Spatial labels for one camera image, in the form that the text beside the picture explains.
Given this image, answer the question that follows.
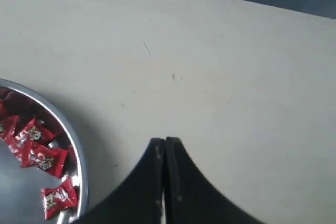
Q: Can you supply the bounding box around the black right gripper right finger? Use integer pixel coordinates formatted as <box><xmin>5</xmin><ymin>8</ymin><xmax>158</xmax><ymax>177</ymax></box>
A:
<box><xmin>165</xmin><ymin>137</ymin><xmax>261</xmax><ymax>224</ymax></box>

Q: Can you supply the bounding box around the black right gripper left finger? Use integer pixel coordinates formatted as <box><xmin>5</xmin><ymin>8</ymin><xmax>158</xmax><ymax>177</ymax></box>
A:
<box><xmin>76</xmin><ymin>138</ymin><xmax>165</xmax><ymax>224</ymax></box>

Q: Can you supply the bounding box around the steel bowl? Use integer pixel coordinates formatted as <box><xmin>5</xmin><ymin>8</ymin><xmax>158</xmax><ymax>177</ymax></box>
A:
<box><xmin>1</xmin><ymin>79</ymin><xmax>89</xmax><ymax>223</ymax></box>

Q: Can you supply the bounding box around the red wrapped candy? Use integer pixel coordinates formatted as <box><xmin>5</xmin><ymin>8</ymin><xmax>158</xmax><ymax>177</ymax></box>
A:
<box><xmin>1</xmin><ymin>115</ymin><xmax>19</xmax><ymax>144</ymax></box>
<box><xmin>15</xmin><ymin>118</ymin><xmax>55</xmax><ymax>146</ymax></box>
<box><xmin>40</xmin><ymin>177</ymin><xmax>78</xmax><ymax>220</ymax></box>
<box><xmin>20</xmin><ymin>140</ymin><xmax>68</xmax><ymax>178</ymax></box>

